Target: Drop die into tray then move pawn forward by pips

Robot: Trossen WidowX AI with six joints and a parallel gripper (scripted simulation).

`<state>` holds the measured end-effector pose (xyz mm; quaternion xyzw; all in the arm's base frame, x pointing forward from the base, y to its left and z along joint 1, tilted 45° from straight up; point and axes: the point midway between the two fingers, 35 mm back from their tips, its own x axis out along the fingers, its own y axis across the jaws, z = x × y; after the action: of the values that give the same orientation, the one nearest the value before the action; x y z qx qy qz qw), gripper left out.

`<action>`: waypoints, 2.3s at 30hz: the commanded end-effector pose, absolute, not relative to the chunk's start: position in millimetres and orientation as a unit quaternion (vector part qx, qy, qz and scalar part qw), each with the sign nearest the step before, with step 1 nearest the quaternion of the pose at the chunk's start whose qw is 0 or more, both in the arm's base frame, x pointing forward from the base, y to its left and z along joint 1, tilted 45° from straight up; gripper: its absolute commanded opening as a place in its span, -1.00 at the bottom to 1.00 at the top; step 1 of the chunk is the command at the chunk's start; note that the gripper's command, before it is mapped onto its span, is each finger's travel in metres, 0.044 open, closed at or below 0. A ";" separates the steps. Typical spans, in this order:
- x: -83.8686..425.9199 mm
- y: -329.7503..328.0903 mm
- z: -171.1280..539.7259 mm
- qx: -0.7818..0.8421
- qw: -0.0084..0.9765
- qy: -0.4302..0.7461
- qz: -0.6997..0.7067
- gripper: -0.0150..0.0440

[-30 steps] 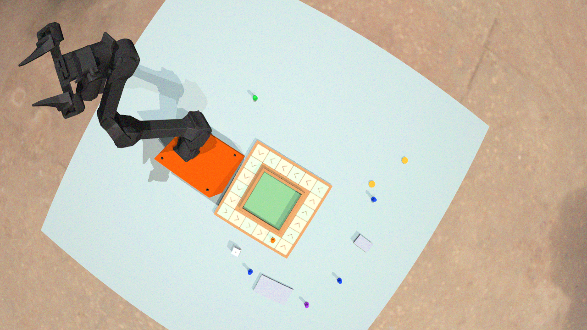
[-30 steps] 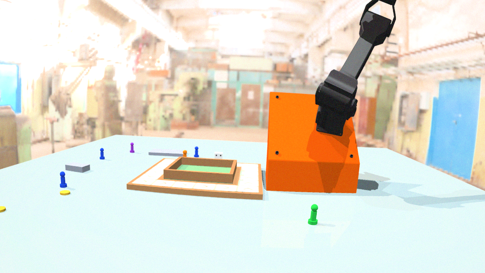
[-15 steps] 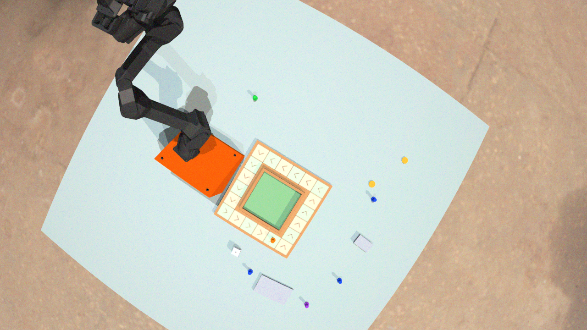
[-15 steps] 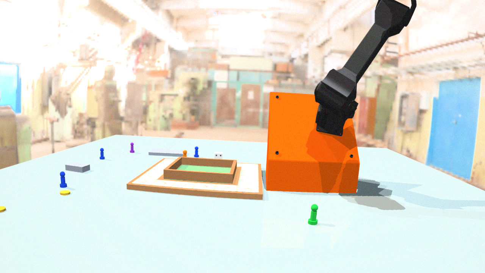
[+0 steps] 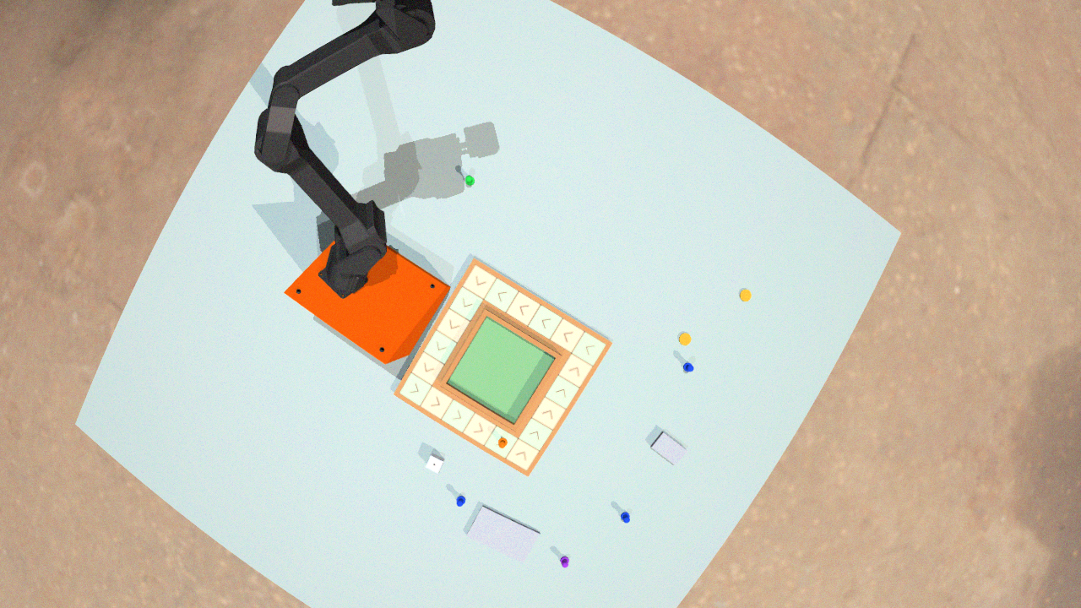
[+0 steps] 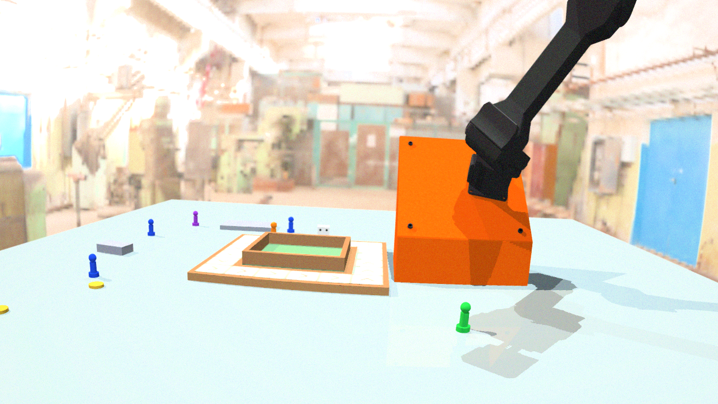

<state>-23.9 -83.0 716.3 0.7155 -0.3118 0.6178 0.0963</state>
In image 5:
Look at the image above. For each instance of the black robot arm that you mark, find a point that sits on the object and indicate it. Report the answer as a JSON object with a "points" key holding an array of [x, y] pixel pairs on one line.
{"points": [[359, 229]]}

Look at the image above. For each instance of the white die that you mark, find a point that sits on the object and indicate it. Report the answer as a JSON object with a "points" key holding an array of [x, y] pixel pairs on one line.
{"points": [[435, 462]]}

